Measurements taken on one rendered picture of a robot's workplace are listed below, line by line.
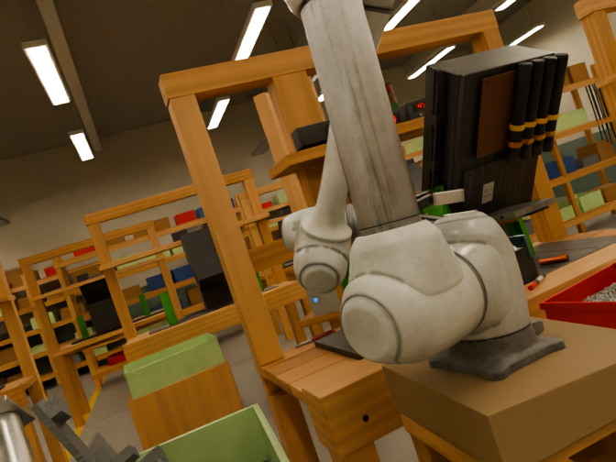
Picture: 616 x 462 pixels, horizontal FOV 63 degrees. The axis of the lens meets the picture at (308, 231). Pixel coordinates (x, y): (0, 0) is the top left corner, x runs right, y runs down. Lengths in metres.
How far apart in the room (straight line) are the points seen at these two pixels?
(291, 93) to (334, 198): 1.03
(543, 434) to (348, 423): 0.52
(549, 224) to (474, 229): 1.55
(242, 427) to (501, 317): 0.57
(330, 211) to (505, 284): 0.33
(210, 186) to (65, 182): 10.01
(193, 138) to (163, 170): 9.88
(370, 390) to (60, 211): 10.67
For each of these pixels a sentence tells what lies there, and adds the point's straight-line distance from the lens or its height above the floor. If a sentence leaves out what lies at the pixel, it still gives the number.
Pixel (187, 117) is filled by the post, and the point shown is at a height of 1.77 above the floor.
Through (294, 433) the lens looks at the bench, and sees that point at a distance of 1.87.
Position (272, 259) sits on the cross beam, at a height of 1.21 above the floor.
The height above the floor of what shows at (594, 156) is 0.95.
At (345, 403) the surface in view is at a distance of 1.24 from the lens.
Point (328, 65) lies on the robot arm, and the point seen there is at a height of 1.50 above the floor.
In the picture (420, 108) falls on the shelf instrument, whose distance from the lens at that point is 2.05.
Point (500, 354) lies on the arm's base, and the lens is 0.95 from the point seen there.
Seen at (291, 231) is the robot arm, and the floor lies 1.28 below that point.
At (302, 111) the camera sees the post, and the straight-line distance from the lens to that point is 1.93.
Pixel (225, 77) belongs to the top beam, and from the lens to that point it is 1.90.
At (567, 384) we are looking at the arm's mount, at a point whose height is 0.93.
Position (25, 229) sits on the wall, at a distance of 11.70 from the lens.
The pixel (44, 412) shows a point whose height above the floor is 1.13.
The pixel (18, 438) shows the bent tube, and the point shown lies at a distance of 0.65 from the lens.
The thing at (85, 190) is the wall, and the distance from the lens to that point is 11.64.
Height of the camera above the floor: 1.28
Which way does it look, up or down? level
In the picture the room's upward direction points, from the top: 19 degrees counter-clockwise
